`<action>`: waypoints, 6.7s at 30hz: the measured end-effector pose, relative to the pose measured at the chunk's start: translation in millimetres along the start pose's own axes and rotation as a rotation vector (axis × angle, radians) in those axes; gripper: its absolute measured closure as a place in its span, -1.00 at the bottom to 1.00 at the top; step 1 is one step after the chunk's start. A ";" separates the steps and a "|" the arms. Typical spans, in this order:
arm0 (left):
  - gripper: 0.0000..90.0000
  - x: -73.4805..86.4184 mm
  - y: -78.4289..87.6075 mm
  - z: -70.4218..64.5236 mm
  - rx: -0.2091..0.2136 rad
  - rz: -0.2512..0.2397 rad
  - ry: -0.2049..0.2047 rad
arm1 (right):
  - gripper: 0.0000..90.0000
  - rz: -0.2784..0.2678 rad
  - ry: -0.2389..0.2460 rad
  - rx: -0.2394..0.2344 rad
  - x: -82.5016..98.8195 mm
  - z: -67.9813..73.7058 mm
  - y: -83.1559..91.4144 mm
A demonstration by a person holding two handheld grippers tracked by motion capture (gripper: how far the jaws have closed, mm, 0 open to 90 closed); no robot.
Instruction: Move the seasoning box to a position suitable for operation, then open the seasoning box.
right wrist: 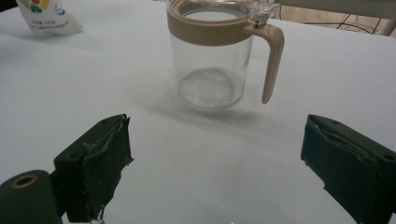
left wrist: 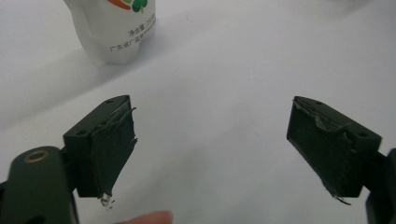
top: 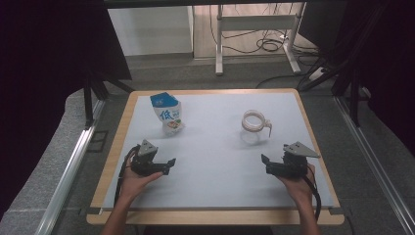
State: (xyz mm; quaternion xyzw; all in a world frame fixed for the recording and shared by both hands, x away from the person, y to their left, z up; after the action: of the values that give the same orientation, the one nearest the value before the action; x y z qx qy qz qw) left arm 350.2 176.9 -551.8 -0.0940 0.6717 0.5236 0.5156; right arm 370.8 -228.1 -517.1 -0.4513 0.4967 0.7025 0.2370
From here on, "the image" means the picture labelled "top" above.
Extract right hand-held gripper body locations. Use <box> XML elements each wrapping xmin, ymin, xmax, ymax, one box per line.
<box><xmin>278</xmin><ymin>141</ymin><xmax>321</xmax><ymax>179</ymax></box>

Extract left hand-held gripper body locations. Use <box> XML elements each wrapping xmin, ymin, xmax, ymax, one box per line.
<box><xmin>130</xmin><ymin>139</ymin><xmax>161</xmax><ymax>177</ymax></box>

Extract clear jug with beige handle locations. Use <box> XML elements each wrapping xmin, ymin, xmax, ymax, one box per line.
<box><xmin>240</xmin><ymin>109</ymin><xmax>273</xmax><ymax>146</ymax></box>

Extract blue and white milk pouch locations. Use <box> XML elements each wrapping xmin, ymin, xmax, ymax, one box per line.
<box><xmin>150</xmin><ymin>91</ymin><xmax>186</xmax><ymax>137</ymax></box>

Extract person's left hand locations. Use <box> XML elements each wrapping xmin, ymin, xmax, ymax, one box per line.
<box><xmin>118</xmin><ymin>160</ymin><xmax>164</xmax><ymax>204</ymax></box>

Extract person's right hand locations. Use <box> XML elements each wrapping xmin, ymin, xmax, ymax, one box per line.
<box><xmin>277</xmin><ymin>164</ymin><xmax>317</xmax><ymax>206</ymax></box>

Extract white table mat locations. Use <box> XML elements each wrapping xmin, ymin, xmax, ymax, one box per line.
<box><xmin>102</xmin><ymin>92</ymin><xmax>336</xmax><ymax>210</ymax></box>

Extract black metal stand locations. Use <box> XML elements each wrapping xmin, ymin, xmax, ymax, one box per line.
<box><xmin>82</xmin><ymin>70</ymin><xmax>135</xmax><ymax>128</ymax></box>
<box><xmin>298</xmin><ymin>6</ymin><xmax>390</xmax><ymax>128</ymax></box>

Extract white power strip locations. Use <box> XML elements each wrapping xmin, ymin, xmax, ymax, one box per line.
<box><xmin>306</xmin><ymin>67</ymin><xmax>326</xmax><ymax>82</ymax></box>

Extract white panel board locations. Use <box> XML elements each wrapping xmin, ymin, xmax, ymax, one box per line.
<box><xmin>107</xmin><ymin>5</ymin><xmax>194</xmax><ymax>57</ymax></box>

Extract dark curtain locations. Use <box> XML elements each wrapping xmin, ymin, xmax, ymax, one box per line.
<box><xmin>298</xmin><ymin>0</ymin><xmax>415</xmax><ymax>158</ymax></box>
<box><xmin>0</xmin><ymin>0</ymin><xmax>133</xmax><ymax>219</ymax></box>

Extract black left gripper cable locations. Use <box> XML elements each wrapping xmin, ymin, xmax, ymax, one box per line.
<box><xmin>113</xmin><ymin>146</ymin><xmax>140</xmax><ymax>207</ymax></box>

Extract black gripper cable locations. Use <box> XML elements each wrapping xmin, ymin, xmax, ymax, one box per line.
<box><xmin>302</xmin><ymin>165</ymin><xmax>323</xmax><ymax>223</ymax></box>
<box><xmin>113</xmin><ymin>146</ymin><xmax>140</xmax><ymax>207</ymax></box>

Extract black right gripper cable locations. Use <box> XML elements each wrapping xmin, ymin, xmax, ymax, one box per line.
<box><xmin>302</xmin><ymin>165</ymin><xmax>323</xmax><ymax>223</ymax></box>

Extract aluminium rail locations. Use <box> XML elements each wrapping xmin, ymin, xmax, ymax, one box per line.
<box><xmin>33</xmin><ymin>97</ymin><xmax>107</xmax><ymax>235</ymax></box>
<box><xmin>334</xmin><ymin>96</ymin><xmax>415</xmax><ymax>234</ymax></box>

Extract single black floor cable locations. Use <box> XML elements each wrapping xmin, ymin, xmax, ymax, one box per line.
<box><xmin>254</xmin><ymin>73</ymin><xmax>309</xmax><ymax>90</ymax></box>

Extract tangled black floor cables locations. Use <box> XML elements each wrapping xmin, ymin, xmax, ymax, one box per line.
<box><xmin>208</xmin><ymin>3</ymin><xmax>322</xmax><ymax>67</ymax></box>

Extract white metal desk frame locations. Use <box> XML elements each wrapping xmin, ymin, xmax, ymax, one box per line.
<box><xmin>214</xmin><ymin>3</ymin><xmax>307</xmax><ymax>76</ymax></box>

